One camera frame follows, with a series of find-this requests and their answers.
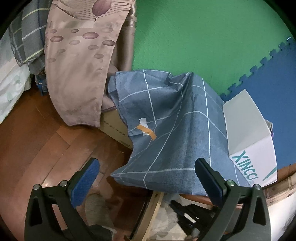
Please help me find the grey white underwear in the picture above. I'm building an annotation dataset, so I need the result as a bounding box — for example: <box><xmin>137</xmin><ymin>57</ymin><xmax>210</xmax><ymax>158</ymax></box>
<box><xmin>265</xmin><ymin>120</ymin><xmax>274</xmax><ymax>138</ymax></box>

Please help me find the wooden nightstand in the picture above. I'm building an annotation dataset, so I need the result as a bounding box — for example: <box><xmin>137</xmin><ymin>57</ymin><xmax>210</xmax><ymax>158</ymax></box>
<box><xmin>180</xmin><ymin>194</ymin><xmax>213</xmax><ymax>206</ymax></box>

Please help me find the white XINCCI shoe box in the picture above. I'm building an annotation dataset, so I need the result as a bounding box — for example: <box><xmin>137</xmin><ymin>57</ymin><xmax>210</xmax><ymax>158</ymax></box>
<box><xmin>223</xmin><ymin>89</ymin><xmax>278</xmax><ymax>187</ymax></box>

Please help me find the orange tape strip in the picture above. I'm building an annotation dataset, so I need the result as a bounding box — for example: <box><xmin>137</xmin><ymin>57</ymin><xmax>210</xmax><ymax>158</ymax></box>
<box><xmin>137</xmin><ymin>124</ymin><xmax>157</xmax><ymax>141</ymax></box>

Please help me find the blue checked cloth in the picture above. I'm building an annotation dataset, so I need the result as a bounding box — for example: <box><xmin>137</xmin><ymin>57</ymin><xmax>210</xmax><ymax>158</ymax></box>
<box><xmin>107</xmin><ymin>69</ymin><xmax>248</xmax><ymax>196</ymax></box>

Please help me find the cardboard box on floor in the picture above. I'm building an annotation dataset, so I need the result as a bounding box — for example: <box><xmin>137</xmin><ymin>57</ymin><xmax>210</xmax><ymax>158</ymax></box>
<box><xmin>99</xmin><ymin>110</ymin><xmax>133</xmax><ymax>149</ymax></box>

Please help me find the white patterned sheet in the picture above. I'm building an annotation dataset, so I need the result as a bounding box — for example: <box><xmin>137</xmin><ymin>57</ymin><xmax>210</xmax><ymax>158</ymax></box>
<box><xmin>0</xmin><ymin>32</ymin><xmax>31</xmax><ymax>121</ymax></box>

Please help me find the pink floral curtain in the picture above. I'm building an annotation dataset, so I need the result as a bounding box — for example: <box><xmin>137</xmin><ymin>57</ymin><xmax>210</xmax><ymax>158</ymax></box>
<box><xmin>45</xmin><ymin>1</ymin><xmax>137</xmax><ymax>127</ymax></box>

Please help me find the grey plaid bedding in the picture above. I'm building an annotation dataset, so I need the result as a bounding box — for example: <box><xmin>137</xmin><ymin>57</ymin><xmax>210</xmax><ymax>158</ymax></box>
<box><xmin>9</xmin><ymin>1</ymin><xmax>52</xmax><ymax>75</ymax></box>

